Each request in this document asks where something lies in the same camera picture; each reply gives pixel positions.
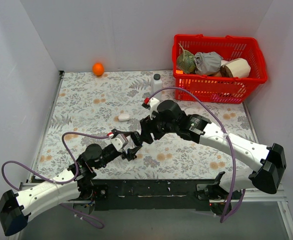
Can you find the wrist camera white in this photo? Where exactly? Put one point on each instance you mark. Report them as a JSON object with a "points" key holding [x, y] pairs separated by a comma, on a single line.
{"points": [[151, 104], [119, 141]]}

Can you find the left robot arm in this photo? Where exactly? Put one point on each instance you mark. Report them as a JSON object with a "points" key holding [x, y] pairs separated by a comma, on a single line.
{"points": [[18, 207]]}

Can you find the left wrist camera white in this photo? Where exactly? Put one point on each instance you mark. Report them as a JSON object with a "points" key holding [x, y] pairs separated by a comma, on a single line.
{"points": [[119, 141]]}

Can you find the black earbud charging case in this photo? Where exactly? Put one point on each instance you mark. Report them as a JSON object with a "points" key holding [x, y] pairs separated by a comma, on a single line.
{"points": [[135, 137]]}

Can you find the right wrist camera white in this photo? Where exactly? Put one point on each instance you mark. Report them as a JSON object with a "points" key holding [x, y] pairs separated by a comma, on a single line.
{"points": [[151, 104]]}

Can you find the white bottle black cap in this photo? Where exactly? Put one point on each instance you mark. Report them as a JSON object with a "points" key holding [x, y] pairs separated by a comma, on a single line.
{"points": [[156, 84]]}

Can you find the grey crumpled cloth bag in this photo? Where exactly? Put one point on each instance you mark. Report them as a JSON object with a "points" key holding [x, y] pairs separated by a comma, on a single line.
{"points": [[207, 63]]}

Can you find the beige paper roll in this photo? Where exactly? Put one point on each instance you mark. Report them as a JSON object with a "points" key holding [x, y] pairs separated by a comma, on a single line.
{"points": [[236, 68]]}

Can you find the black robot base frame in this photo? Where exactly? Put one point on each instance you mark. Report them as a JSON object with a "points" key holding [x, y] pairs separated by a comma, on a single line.
{"points": [[149, 194]]}

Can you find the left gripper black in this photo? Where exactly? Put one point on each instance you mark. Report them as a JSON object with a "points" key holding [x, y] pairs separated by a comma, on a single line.
{"points": [[126, 146]]}

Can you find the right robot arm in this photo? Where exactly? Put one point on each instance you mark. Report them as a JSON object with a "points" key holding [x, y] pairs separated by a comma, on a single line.
{"points": [[265, 165]]}

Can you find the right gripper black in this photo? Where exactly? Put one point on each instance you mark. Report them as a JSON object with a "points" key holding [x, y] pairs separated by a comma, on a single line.
{"points": [[148, 128]]}

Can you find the floral patterned table mat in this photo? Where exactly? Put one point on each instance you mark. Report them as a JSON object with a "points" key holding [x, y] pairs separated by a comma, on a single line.
{"points": [[87, 108]]}

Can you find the orange fruit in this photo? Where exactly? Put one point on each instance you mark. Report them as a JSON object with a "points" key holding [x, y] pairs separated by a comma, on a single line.
{"points": [[98, 69]]}

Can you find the white earbud charging case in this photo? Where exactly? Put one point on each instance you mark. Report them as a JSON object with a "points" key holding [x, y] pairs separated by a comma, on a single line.
{"points": [[123, 117]]}

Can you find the green netted melon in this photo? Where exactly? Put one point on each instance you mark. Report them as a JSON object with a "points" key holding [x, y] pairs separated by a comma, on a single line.
{"points": [[185, 61]]}

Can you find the red plastic shopping basket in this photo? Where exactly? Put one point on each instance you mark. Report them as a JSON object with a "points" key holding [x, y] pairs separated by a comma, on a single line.
{"points": [[219, 89]]}

